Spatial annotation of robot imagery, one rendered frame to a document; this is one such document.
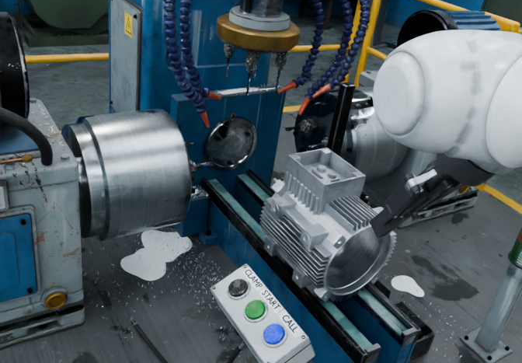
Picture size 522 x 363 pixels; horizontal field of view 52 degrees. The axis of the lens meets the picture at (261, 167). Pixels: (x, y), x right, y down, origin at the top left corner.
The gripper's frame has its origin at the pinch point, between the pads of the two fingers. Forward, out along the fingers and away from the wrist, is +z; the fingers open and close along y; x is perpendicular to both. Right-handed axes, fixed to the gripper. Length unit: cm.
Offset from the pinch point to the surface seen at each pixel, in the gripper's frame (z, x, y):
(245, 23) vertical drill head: 10, -50, 1
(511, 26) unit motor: 8, -47, -82
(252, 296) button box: 11.6, 2.8, 20.7
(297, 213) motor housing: 20.1, -11.5, 1.0
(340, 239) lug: 12.7, -2.4, 0.3
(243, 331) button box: 11.1, 7.3, 24.1
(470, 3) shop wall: 235, -303, -503
